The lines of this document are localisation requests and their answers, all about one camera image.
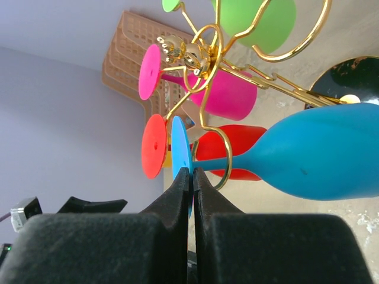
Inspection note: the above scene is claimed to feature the gold wire glass rack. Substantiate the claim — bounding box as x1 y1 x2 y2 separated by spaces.
142 1 378 180

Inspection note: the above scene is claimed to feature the red wine glass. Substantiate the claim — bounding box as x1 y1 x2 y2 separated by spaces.
140 113 268 182

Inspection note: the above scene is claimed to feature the peach desk organizer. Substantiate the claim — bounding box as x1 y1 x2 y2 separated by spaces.
101 10 193 121

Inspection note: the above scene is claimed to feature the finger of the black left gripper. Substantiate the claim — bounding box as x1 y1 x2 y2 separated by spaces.
57 196 127 214

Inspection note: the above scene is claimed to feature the yellow wine glass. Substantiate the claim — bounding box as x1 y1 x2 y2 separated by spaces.
163 144 172 168

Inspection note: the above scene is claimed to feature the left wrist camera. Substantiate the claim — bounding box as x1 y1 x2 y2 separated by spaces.
10 196 43 233

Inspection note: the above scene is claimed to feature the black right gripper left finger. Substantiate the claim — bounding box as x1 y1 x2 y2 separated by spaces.
1 168 190 283

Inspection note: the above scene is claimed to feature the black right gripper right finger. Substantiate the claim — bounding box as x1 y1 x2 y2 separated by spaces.
193 168 372 283

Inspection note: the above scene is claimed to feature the green wine glass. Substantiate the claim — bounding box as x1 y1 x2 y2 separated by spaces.
162 0 297 55

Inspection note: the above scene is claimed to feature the pink wine glass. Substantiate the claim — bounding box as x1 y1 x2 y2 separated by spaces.
138 44 258 121

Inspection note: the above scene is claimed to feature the blue wine glass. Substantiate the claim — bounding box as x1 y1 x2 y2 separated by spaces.
171 103 378 201

